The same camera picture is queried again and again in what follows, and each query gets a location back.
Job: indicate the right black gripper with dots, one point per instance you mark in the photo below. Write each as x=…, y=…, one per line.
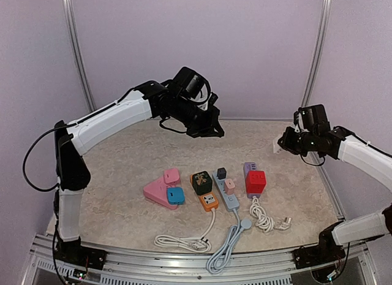
x=288, y=140

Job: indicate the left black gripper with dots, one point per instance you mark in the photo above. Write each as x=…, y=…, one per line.
x=209, y=130

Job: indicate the white charger plug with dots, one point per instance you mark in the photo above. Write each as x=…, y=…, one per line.
x=276, y=147

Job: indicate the purple power strip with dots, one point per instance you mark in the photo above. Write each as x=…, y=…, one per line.
x=247, y=167

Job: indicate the red cube socket adapter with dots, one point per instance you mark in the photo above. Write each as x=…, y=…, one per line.
x=255, y=182

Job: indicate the dark grey charger plug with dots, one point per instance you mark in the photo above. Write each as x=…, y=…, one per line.
x=221, y=173

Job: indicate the pale pink charger plug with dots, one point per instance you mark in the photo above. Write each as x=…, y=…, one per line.
x=229, y=187

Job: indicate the light blue power strip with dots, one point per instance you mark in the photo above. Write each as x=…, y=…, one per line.
x=230, y=201

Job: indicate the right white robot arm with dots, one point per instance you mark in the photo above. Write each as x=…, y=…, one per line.
x=357, y=192

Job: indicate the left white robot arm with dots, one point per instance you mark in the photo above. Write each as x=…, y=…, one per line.
x=75, y=139

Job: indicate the blue charger plug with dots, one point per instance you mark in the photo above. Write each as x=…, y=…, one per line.
x=175, y=196

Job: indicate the pink triangular power socket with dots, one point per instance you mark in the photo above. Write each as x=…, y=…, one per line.
x=156, y=191

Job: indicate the dark green cube adapter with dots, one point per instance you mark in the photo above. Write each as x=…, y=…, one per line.
x=201, y=182

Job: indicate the orange power strip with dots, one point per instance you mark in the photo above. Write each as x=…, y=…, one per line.
x=209, y=201

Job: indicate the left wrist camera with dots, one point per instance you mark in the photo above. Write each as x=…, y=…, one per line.
x=190, y=85

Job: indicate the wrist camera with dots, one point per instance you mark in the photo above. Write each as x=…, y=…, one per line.
x=313, y=119
x=190, y=85

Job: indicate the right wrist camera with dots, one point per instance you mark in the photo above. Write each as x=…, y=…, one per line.
x=313, y=119

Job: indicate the right aluminium corner post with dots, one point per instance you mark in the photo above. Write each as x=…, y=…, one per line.
x=317, y=53

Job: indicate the aluminium corner post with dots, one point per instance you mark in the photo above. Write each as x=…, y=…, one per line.
x=317, y=53
x=76, y=50

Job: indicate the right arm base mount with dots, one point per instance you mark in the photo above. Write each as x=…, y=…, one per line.
x=326, y=250

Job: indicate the aluminium front rail frame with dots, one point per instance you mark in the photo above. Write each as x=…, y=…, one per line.
x=129, y=266

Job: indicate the left aluminium corner post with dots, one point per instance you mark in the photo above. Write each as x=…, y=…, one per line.
x=76, y=50

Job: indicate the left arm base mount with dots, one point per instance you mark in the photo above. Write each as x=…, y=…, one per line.
x=73, y=252

